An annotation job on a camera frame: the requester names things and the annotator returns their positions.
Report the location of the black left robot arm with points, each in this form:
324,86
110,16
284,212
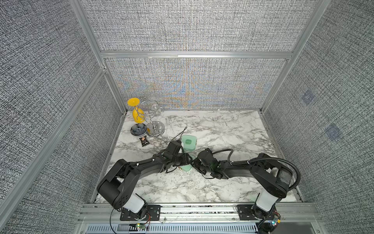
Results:
118,184

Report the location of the black snack packet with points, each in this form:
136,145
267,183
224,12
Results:
144,141

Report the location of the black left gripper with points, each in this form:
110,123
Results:
185,160

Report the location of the black white patterned bowl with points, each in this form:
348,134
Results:
138,129

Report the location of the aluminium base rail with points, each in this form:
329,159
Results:
200,218

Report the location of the clear glass cup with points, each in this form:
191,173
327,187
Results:
155,107

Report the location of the chrome cup holder stand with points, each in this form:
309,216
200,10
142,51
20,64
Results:
155,128

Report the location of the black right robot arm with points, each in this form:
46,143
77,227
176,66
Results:
277,176

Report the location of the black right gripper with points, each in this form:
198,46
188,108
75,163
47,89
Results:
196,161

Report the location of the green nail kit case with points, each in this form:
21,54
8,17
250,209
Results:
189,143
187,167

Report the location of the yellow plastic cup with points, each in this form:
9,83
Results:
138,115

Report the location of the yellow cup on stand top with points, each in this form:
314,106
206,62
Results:
133,102

